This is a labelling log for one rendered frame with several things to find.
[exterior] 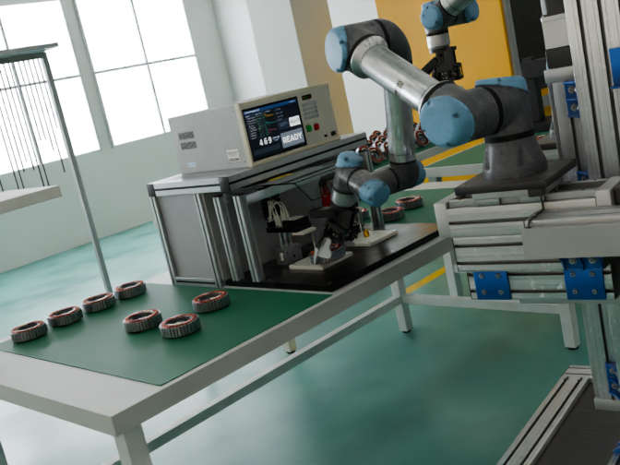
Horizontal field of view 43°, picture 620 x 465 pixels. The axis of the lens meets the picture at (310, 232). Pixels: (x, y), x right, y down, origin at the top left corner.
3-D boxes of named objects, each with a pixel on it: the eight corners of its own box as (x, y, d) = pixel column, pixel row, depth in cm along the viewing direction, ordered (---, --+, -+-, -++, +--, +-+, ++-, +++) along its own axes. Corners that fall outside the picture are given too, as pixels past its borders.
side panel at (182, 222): (228, 285, 261) (205, 191, 254) (221, 288, 258) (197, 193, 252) (178, 281, 280) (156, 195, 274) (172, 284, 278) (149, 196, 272)
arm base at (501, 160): (556, 162, 189) (550, 122, 187) (535, 176, 177) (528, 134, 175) (497, 168, 198) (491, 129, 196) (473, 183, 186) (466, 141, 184)
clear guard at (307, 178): (363, 181, 246) (360, 162, 245) (312, 201, 230) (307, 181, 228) (291, 185, 269) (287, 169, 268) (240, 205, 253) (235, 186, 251)
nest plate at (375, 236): (398, 232, 271) (397, 230, 271) (371, 246, 261) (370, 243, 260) (364, 233, 281) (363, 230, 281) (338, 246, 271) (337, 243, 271)
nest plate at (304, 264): (353, 255, 254) (352, 251, 254) (322, 269, 244) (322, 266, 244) (320, 255, 265) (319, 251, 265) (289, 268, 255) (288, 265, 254)
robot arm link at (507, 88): (545, 125, 183) (536, 66, 180) (503, 138, 177) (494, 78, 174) (508, 127, 193) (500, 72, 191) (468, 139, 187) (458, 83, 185)
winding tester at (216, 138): (340, 138, 281) (328, 81, 276) (253, 167, 251) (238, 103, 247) (268, 148, 308) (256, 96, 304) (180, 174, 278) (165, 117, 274)
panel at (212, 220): (351, 223, 303) (336, 148, 297) (224, 280, 258) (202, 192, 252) (350, 223, 304) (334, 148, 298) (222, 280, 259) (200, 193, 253)
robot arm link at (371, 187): (402, 177, 217) (378, 160, 225) (370, 188, 212) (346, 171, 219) (399, 202, 221) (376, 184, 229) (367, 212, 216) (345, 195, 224)
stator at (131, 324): (144, 334, 225) (140, 322, 224) (117, 333, 232) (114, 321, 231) (171, 319, 234) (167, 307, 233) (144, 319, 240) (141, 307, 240)
